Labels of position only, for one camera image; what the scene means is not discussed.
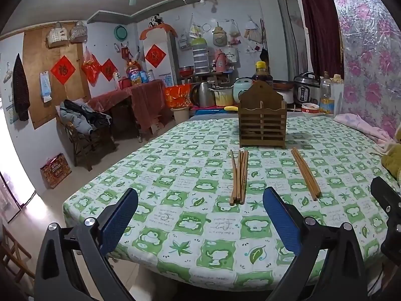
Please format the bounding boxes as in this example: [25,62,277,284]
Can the steel pressure cooker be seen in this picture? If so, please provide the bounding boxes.
[293,71,321,105]

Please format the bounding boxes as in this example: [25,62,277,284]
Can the beige heart pocket organizer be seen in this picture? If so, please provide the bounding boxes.
[212,23,227,47]

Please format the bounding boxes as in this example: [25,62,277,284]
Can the white refrigerator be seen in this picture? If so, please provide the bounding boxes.
[142,30,180,88]

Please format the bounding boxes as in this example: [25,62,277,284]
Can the dark soy sauce bottle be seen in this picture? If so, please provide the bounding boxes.
[252,62,273,84]

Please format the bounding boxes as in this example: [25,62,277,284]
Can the blue white wall calendar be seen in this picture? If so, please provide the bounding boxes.
[40,72,53,103]

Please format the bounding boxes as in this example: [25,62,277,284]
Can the green rice cooker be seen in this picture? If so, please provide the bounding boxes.
[234,78,255,101]

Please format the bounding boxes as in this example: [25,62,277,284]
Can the steel electric kettle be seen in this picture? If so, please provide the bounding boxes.
[189,82,216,108]

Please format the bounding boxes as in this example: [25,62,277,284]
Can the cardboard box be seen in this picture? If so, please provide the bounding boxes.
[147,116,166,135]

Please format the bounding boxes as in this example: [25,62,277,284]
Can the orange red box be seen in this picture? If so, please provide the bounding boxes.
[165,85,192,108]

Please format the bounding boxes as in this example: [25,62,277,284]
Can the yellow enamel pot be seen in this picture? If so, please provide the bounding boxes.
[209,86,235,107]

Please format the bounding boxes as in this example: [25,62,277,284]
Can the dark hanging garment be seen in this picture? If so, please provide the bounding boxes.
[13,53,30,122]

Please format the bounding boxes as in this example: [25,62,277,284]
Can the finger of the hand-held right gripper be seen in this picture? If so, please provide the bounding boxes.
[371,177,401,258]

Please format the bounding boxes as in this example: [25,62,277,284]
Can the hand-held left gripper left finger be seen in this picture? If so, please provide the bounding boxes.
[34,188,139,301]

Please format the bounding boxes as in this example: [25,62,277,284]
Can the pink thermos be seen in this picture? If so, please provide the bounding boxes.
[214,49,227,72]

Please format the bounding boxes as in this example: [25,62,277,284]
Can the green checked tablecloth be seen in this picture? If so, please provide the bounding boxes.
[62,114,401,289]

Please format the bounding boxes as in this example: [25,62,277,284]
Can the maroon curtain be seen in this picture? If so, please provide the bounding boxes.
[297,0,345,84]

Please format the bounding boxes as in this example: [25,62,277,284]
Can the orange fridge cover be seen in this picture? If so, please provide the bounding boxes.
[139,23,178,41]

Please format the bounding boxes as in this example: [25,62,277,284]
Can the white bucket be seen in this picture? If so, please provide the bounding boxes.
[172,106,190,124]

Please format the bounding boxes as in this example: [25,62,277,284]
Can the red gift bag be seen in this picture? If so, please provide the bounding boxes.
[40,154,72,189]

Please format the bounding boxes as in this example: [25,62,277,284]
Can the small wooden table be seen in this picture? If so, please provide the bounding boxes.
[180,71,234,86]

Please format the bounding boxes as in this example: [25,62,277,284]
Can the table with red cloth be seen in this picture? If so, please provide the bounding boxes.
[88,80,166,138]

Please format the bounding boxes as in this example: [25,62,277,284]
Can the cream cloth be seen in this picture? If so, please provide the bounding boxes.
[377,138,401,155]

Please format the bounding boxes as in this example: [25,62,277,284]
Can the white patterned handbag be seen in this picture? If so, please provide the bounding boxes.
[46,22,69,48]

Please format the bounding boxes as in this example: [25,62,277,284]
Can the pink blanket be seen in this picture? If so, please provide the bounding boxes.
[334,113,393,145]

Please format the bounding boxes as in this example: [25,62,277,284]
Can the plastic bag yellow contents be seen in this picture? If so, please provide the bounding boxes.
[189,16,204,38]

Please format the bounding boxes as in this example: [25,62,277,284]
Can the floral plastic sheet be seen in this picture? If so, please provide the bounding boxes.
[324,0,401,141]

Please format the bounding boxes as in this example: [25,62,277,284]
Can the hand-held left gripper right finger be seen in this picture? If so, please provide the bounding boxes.
[262,187,367,301]

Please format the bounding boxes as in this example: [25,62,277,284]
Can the pile of jackets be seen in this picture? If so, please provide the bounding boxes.
[59,99,112,135]

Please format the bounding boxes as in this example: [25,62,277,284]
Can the stacked food container green lid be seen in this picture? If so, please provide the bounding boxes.
[191,37,209,74]

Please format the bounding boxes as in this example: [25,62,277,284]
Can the cooking oil bottle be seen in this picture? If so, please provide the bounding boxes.
[127,61,142,85]

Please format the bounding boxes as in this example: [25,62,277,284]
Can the clear grey handbag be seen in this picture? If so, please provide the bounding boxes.
[69,21,88,43]

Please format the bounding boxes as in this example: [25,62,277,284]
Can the wooden chopstick holder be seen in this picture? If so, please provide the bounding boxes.
[239,81,287,148]

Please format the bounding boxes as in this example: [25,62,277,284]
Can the white hanging bag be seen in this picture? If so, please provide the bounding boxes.
[244,17,262,44]

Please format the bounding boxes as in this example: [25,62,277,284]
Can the wooden chopstick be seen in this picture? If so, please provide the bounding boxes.
[237,150,245,204]
[230,150,236,206]
[239,150,247,203]
[234,150,243,204]
[291,149,318,201]
[241,150,249,202]
[294,147,323,197]

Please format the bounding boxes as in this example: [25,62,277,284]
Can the wooden chair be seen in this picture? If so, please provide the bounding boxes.
[56,105,116,171]

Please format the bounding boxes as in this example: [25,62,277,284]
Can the clear hanging plastic bag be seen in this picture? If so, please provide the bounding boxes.
[230,20,242,46]

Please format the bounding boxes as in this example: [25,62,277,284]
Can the olive cloth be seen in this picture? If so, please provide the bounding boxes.
[380,144,401,182]

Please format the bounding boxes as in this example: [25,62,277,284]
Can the wooden wall board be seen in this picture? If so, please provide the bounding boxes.
[23,22,91,130]

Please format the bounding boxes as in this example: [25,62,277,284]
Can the clear bottle yellow label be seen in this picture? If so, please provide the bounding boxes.
[319,71,333,114]

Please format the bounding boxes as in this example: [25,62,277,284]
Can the red diamond paper poster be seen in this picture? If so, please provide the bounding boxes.
[99,58,118,82]
[145,44,167,68]
[50,55,76,85]

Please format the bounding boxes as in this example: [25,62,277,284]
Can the wooden stool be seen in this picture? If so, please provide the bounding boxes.
[0,226,35,286]

